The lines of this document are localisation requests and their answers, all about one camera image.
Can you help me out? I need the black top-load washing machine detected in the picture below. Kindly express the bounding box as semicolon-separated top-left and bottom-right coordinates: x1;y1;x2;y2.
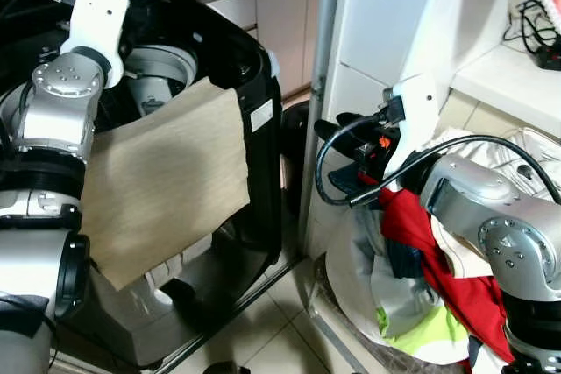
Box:
0;0;292;370

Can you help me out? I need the white striped garment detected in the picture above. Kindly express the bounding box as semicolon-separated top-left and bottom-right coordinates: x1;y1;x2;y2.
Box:
430;127;561;191

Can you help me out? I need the beige kitchen cabinet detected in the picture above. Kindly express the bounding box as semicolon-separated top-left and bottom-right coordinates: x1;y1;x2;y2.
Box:
200;0;323;99

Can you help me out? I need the beige woven cloth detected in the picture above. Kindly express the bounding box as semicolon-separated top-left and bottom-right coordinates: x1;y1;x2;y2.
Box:
81;76;252;293

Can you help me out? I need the grey metal pole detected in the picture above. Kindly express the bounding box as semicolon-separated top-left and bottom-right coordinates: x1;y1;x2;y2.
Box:
296;0;344;257

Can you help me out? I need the white and green garment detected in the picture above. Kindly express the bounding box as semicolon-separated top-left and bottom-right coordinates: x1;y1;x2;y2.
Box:
326;208;479;366

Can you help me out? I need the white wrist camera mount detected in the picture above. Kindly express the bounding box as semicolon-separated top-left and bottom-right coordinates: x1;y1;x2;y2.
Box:
60;0;130;67
383;74;440;193

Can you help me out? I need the black power strip with cables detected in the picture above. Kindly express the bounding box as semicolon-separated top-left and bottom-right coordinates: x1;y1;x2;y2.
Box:
503;0;561;72

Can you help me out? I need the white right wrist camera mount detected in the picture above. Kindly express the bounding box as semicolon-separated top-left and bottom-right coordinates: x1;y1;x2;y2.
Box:
383;74;440;193

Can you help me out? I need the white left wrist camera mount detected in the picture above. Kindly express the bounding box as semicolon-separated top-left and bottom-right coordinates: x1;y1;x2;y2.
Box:
60;0;130;67

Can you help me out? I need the red garment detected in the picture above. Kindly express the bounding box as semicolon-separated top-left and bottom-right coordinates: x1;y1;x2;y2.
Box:
377;185;516;364

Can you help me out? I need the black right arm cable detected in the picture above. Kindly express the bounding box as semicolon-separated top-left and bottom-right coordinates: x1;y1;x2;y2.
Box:
314;108;561;208

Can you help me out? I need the navy blue garment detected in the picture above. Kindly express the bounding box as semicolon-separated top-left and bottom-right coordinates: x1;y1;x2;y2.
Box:
387;236;425;282

